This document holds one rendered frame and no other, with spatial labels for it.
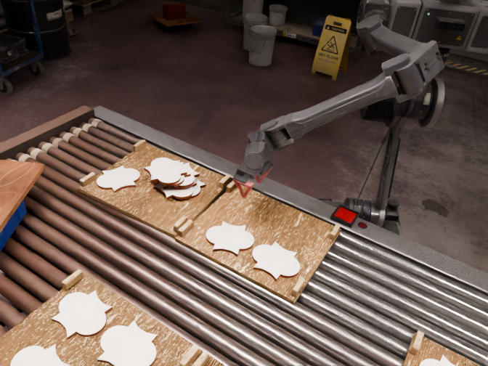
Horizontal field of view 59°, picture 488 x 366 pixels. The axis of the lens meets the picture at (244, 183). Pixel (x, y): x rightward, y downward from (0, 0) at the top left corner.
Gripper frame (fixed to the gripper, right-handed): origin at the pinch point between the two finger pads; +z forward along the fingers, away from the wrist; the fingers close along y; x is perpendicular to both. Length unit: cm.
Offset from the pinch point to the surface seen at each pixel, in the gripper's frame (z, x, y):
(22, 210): 7, 56, -45
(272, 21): 80, 203, 405
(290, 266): 8.0, -23.3, -15.7
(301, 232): 9.0, -19.3, 0.3
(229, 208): 8.9, 5.6, -3.9
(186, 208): 8.8, 16.8, -12.7
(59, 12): 54, 333, 191
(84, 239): 11, 34, -40
